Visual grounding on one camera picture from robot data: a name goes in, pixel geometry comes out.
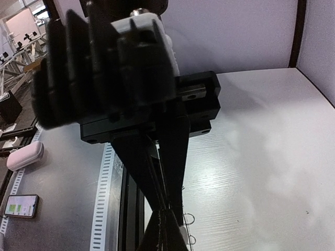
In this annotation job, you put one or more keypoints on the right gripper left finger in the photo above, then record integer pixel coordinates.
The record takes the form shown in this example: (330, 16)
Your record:
(152, 238)

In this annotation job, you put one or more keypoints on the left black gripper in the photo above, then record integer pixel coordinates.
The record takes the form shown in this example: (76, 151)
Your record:
(200, 104)

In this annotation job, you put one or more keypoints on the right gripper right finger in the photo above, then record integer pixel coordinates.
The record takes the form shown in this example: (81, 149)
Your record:
(171, 238)

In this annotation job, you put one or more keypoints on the metal ring disc with keyrings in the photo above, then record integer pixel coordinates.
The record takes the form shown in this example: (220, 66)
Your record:
(188, 221)

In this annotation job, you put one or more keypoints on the smartphone with lit screen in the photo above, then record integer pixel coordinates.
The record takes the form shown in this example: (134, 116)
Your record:
(22, 206)

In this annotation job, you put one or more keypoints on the pink oval case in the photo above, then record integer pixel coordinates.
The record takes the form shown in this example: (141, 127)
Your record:
(25, 156)

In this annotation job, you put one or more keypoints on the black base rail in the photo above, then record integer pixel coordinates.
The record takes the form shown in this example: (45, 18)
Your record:
(131, 214)

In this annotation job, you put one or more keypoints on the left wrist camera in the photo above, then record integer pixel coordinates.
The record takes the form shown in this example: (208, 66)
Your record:
(98, 67)

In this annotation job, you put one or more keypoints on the left black frame post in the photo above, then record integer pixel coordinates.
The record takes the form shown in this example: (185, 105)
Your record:
(298, 33)

